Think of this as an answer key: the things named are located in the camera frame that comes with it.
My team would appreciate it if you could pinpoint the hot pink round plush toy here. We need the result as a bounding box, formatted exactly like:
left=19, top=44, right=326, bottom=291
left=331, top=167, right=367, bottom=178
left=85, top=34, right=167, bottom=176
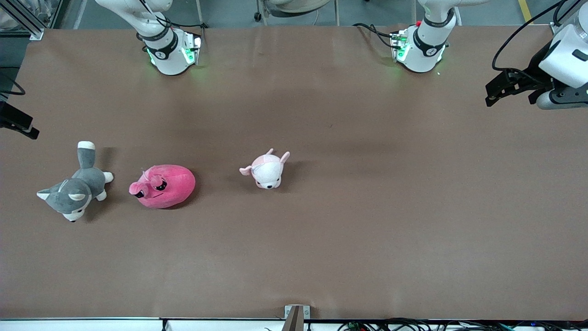
left=129, top=165, right=196, bottom=209

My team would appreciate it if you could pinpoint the grey white husky plush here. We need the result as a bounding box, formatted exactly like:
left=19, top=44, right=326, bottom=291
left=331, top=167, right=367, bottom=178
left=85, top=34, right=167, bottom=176
left=37, top=141, right=114, bottom=223

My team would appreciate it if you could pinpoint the beige office chair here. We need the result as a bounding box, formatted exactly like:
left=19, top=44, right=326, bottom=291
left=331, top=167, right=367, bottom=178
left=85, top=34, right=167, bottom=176
left=254, top=0, right=341, bottom=27

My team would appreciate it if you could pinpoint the brown table cover sheet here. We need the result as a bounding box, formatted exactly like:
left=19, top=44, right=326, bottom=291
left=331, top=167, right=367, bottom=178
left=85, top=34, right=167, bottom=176
left=0, top=24, right=588, bottom=321

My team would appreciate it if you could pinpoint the pale pink plush puppy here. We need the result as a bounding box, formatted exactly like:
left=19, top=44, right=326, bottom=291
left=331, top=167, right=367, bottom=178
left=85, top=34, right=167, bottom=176
left=239, top=148, right=291, bottom=190

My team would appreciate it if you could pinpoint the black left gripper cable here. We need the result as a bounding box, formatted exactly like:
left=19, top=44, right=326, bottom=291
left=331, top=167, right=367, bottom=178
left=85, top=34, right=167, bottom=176
left=492, top=0, right=564, bottom=71

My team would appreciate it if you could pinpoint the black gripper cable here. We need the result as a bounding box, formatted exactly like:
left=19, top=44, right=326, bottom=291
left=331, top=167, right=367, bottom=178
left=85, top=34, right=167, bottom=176
left=0, top=68, right=26, bottom=96
left=492, top=0, right=564, bottom=71

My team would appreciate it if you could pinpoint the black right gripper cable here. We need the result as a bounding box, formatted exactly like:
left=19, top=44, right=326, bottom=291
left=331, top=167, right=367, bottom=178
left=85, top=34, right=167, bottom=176
left=0, top=68, right=26, bottom=96

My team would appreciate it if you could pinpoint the black left base cable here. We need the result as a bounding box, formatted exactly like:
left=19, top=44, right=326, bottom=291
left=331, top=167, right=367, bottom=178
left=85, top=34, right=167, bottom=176
left=353, top=23, right=398, bottom=49

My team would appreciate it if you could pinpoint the black base cable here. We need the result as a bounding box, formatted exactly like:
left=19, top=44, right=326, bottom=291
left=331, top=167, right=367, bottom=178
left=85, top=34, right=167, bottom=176
left=140, top=0, right=208, bottom=29
left=353, top=23, right=398, bottom=49

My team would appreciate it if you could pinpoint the black right base cable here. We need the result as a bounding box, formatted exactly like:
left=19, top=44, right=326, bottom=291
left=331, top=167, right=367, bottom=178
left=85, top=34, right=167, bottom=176
left=140, top=0, right=208, bottom=29

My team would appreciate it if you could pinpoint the white table edge rail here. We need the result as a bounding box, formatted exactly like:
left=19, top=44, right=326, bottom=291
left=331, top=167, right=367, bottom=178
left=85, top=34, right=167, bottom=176
left=0, top=317, right=588, bottom=331

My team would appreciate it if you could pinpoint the black cable bundle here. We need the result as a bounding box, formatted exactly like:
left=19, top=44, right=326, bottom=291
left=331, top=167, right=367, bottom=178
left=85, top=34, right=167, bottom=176
left=338, top=318, right=588, bottom=331

